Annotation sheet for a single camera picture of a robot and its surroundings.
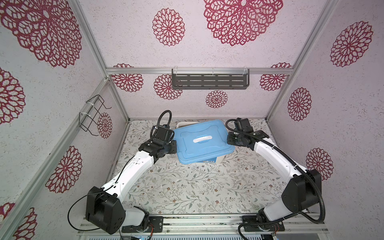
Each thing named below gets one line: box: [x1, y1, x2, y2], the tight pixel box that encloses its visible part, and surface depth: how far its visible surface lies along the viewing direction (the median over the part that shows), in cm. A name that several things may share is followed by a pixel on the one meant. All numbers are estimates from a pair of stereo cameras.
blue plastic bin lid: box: [174, 120, 236, 165], surface depth 86 cm
